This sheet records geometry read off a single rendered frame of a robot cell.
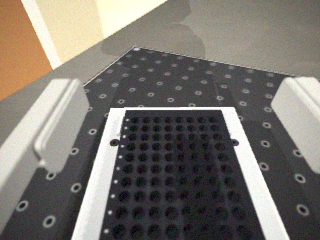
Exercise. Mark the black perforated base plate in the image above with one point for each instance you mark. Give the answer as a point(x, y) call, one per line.
point(150, 78)

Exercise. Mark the black well plate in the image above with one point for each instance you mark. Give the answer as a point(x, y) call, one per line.
point(183, 148)

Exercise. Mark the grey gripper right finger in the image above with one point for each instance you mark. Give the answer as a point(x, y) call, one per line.
point(297, 105)

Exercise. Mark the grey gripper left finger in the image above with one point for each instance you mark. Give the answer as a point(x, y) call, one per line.
point(43, 139)

